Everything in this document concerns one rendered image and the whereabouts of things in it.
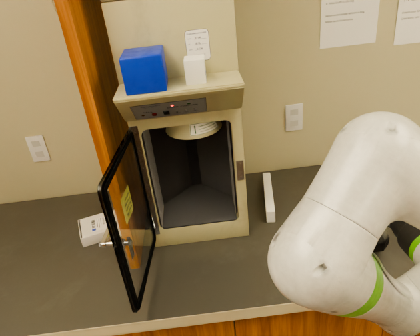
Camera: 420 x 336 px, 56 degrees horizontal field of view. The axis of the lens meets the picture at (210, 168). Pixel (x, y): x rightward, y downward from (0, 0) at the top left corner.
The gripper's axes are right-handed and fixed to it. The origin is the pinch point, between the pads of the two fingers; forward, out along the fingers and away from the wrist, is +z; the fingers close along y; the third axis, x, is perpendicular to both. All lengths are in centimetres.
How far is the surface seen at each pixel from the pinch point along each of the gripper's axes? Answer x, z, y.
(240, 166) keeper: -7.7, 12.8, 36.5
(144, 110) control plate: -31, 3, 61
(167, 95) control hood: -35, -2, 54
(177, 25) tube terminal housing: -50, 9, 50
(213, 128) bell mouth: -20, 16, 43
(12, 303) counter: 21, -1, 109
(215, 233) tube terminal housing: 17, 16, 47
